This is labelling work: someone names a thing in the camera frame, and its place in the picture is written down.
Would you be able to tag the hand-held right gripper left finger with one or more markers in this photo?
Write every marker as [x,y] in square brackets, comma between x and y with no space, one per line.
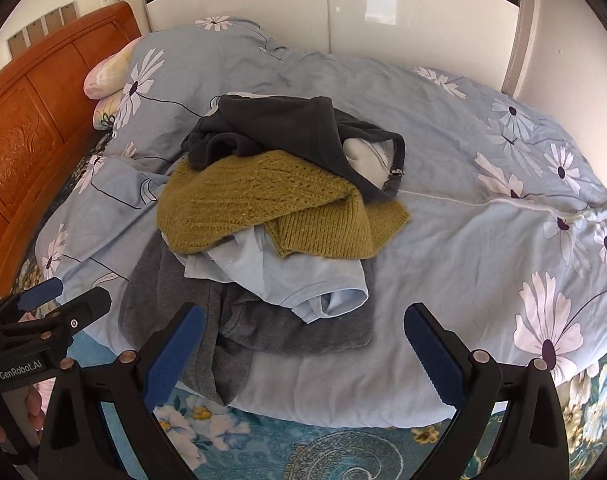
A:
[176,355]

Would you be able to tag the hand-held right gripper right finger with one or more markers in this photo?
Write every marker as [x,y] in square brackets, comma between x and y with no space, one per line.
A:
[431,355]

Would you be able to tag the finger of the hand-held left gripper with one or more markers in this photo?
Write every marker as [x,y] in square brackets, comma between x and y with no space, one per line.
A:
[83,307]
[40,292]

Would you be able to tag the black and white fleece jacket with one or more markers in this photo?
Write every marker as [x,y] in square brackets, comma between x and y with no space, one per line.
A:
[283,125]

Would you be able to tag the person's left hand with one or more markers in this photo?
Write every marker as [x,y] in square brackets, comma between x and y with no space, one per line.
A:
[34,405]

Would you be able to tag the grey sweatshirt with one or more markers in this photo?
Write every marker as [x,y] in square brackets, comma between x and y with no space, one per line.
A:
[263,325]

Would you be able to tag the light blue floral duvet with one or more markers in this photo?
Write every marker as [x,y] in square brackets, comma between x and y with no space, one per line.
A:
[433,260]

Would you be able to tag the light blue t-shirt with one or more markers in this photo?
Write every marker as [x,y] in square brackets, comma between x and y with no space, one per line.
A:
[293,280]

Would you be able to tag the teal floral blanket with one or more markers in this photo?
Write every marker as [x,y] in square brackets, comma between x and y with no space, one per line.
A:
[283,450]

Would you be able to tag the olive knit sweater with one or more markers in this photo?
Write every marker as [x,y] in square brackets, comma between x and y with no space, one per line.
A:
[233,205]

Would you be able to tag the orange wooden headboard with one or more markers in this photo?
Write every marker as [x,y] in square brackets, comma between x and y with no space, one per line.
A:
[33,125]

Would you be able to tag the floral pink pillow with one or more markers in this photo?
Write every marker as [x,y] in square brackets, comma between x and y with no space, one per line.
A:
[103,77]

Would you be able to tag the white glossy wardrobe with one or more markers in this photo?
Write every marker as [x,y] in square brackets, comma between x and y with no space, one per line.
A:
[408,20]

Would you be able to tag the grey wall panel strip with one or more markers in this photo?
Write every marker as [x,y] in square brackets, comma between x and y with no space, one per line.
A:
[38,27]

